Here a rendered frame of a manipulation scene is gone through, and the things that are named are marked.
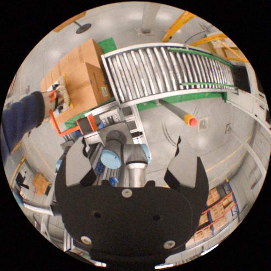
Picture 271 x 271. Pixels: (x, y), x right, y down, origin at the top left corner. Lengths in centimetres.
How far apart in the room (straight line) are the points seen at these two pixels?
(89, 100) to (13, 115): 59
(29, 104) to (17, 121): 12
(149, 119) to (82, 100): 126
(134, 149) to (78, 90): 61
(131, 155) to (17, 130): 62
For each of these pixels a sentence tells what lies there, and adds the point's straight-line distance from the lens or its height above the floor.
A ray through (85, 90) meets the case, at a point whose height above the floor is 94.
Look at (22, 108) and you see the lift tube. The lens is 53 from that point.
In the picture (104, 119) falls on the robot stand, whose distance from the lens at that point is 68.
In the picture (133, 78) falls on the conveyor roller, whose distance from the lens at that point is 106.
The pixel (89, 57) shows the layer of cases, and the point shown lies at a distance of 128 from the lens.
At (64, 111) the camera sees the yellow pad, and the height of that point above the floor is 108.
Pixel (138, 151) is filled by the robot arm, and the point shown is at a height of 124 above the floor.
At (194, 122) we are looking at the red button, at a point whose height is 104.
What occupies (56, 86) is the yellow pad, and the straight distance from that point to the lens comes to 77.
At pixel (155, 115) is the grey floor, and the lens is 172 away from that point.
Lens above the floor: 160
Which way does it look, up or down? 60 degrees down
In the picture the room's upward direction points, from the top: 178 degrees clockwise
